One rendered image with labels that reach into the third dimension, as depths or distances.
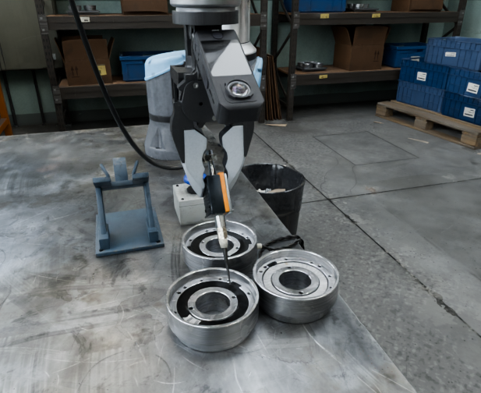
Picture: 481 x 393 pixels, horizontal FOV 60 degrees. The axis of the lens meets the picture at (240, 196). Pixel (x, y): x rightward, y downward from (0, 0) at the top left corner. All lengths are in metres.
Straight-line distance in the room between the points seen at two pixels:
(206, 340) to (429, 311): 1.51
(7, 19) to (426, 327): 3.82
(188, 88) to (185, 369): 0.29
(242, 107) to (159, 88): 0.59
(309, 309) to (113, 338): 0.22
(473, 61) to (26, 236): 3.87
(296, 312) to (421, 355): 1.23
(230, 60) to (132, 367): 0.33
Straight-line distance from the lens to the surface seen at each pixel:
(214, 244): 0.61
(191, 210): 0.70
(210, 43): 0.45
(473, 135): 3.96
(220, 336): 0.46
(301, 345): 0.49
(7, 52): 4.30
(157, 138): 1.00
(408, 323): 1.81
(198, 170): 0.50
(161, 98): 0.97
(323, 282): 0.53
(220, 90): 0.40
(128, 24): 3.85
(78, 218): 0.77
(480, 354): 1.80
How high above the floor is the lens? 1.15
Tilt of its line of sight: 26 degrees down
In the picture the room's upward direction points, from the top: straight up
